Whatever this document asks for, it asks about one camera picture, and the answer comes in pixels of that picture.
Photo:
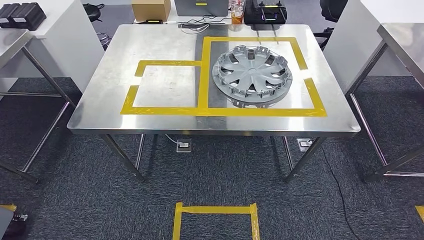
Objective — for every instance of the grey plastic wheel cover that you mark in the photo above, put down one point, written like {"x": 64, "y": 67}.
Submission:
{"x": 251, "y": 71}

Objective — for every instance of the stainless steel workbench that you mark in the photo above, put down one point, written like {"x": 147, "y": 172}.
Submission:
{"x": 159, "y": 86}

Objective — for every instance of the metal floor socket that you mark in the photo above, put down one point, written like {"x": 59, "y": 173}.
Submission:
{"x": 184, "y": 145}
{"x": 304, "y": 144}

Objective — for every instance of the iced drink cup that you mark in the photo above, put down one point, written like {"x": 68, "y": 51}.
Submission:
{"x": 237, "y": 16}

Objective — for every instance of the grey laptop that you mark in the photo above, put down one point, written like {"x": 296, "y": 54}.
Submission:
{"x": 202, "y": 8}

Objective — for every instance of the small black power bank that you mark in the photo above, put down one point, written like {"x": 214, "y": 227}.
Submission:
{"x": 154, "y": 22}

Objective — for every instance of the black remote controller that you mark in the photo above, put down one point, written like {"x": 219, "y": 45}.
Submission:
{"x": 265, "y": 13}

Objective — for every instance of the brown cardboard box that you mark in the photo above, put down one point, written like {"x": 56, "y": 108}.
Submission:
{"x": 150, "y": 10}

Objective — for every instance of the white table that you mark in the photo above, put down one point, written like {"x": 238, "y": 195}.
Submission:
{"x": 76, "y": 49}
{"x": 357, "y": 43}

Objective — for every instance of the black round stool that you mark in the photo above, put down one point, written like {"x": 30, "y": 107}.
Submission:
{"x": 92, "y": 13}

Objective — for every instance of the black office chair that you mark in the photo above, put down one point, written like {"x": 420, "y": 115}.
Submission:
{"x": 333, "y": 10}

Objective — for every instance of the stainless steel table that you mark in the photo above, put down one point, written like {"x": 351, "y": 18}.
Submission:
{"x": 11, "y": 43}
{"x": 407, "y": 46}

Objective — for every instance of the black plastic case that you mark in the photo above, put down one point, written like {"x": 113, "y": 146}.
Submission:
{"x": 31, "y": 15}
{"x": 6, "y": 15}

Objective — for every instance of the yellow floor tape square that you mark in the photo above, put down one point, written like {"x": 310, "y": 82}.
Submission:
{"x": 7, "y": 208}
{"x": 420, "y": 213}

